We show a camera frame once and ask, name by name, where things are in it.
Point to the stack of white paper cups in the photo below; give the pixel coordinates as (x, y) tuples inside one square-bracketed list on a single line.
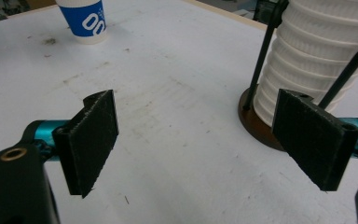
[(313, 46)]

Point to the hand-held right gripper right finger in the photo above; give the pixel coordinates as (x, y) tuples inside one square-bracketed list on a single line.
[(313, 140)]

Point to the blue banded single paper cup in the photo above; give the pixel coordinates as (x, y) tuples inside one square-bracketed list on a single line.
[(84, 21)]

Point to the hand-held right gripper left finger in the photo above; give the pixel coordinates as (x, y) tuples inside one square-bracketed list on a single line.
[(87, 146)]

